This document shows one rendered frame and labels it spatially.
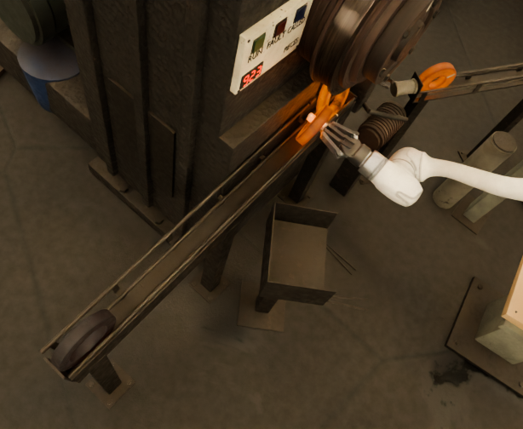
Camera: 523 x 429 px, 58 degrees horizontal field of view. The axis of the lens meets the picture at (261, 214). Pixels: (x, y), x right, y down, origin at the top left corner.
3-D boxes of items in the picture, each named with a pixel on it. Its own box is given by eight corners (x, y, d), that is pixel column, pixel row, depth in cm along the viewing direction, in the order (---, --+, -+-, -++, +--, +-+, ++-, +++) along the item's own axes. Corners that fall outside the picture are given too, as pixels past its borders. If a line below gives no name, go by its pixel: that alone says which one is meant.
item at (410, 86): (387, 88, 189) (393, 77, 184) (409, 85, 191) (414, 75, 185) (393, 100, 187) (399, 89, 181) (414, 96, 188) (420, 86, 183)
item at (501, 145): (428, 198, 247) (487, 140, 202) (439, 185, 253) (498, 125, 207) (446, 213, 245) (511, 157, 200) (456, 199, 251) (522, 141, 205)
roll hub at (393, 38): (349, 92, 137) (390, 12, 113) (398, 47, 150) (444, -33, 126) (364, 103, 136) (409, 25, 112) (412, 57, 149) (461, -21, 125)
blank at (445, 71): (416, 94, 196) (420, 101, 195) (412, 74, 182) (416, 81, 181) (453, 77, 192) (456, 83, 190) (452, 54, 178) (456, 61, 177)
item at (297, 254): (234, 338, 196) (267, 282, 133) (241, 278, 209) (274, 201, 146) (282, 345, 199) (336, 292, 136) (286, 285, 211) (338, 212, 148)
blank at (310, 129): (300, 137, 150) (307, 144, 150) (330, 100, 150) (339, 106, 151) (290, 140, 165) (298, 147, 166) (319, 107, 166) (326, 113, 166)
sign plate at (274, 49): (229, 90, 118) (239, 34, 103) (292, 42, 130) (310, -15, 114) (236, 96, 118) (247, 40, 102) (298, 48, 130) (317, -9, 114)
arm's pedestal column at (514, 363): (545, 324, 226) (598, 306, 199) (523, 398, 207) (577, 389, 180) (472, 277, 231) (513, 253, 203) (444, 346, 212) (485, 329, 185)
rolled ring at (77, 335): (111, 310, 117) (101, 300, 118) (49, 368, 110) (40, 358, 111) (121, 323, 134) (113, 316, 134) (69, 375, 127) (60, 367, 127)
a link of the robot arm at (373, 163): (379, 168, 161) (365, 157, 162) (392, 154, 153) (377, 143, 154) (366, 185, 157) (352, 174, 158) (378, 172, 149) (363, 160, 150)
